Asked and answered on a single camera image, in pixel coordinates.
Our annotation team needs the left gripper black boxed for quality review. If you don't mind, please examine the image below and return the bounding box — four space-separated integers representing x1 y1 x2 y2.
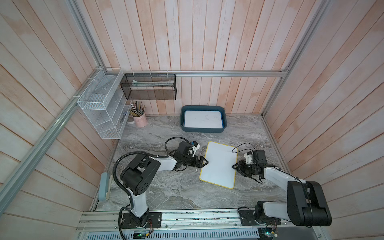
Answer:
181 154 209 169

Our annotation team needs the yellow whiteboard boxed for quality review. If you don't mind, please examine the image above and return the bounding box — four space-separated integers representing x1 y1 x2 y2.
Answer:
199 142 238 189

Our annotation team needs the blue whiteboard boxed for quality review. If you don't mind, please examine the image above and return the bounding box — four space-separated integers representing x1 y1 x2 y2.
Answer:
183 110 224 129

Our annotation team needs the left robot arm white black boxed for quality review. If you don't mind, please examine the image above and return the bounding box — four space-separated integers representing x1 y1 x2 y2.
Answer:
113 138 209 219

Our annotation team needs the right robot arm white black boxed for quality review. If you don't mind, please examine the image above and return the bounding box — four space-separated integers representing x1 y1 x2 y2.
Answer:
232 150 332 227

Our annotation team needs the teal plastic storage box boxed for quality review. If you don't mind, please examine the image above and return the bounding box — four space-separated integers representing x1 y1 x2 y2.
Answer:
180 105 227 133

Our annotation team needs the pink pencil cup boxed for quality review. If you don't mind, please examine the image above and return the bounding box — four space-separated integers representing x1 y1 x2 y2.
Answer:
130 101 148 128

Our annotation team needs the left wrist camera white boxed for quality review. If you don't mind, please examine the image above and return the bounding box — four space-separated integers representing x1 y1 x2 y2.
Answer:
190 141 201 157

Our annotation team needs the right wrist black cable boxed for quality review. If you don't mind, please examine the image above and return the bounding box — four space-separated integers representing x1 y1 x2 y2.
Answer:
231 142 257 154

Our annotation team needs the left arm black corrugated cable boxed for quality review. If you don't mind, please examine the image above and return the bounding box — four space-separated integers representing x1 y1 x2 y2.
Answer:
112 136 191 240

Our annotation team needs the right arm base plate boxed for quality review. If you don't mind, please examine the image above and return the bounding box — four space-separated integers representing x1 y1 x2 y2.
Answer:
238 208 281 226

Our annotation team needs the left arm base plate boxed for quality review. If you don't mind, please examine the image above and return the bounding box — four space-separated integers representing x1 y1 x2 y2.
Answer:
120 212 162 229

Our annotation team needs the black mesh wall basket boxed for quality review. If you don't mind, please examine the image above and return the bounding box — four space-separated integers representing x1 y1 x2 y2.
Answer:
120 73 177 101

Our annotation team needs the white wire mesh shelf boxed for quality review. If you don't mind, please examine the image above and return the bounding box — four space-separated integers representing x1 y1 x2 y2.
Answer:
78 68 130 140

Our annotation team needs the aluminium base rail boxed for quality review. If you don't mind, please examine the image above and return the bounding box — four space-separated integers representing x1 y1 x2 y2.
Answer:
74 206 325 233

